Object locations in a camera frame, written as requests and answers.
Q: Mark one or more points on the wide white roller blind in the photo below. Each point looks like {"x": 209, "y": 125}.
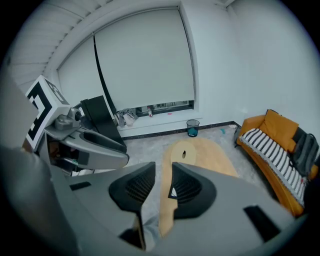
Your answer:
{"x": 145, "y": 57}

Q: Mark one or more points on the black white striped blanket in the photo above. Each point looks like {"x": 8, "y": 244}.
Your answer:
{"x": 270, "y": 152}

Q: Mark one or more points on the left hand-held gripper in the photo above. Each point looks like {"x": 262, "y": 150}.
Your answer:
{"x": 42, "y": 112}

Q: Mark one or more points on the black mesh waste bin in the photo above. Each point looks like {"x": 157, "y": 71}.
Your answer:
{"x": 192, "y": 127}

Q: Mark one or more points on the black flat screen television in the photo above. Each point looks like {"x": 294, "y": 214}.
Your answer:
{"x": 100, "y": 117}

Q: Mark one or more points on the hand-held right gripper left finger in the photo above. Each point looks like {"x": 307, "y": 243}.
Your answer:
{"x": 105, "y": 212}

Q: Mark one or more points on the dark grey backpack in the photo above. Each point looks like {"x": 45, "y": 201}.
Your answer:
{"x": 306, "y": 155}

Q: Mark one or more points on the round woven beige mat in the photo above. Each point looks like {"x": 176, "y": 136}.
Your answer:
{"x": 182, "y": 147}

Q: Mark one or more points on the black framed patterned picture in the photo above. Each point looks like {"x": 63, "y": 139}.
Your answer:
{"x": 173, "y": 193}

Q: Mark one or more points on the orange sofa cushion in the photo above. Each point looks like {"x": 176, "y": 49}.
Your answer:
{"x": 280, "y": 130}

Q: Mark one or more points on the red white bottle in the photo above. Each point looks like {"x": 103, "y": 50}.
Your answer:
{"x": 150, "y": 111}

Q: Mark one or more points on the orange sofa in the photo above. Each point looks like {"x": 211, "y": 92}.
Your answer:
{"x": 277, "y": 185}

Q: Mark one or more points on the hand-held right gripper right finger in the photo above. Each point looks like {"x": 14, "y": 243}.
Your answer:
{"x": 225, "y": 225}

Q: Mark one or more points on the wooden coffee table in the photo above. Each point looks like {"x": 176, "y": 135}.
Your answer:
{"x": 212, "y": 155}

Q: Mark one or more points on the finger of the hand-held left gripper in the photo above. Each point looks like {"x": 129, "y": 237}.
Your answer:
{"x": 110, "y": 160}

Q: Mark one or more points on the pile of blue grey clothes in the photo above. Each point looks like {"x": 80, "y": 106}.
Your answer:
{"x": 126, "y": 117}

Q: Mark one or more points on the light blue jeans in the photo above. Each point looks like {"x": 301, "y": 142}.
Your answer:
{"x": 151, "y": 232}

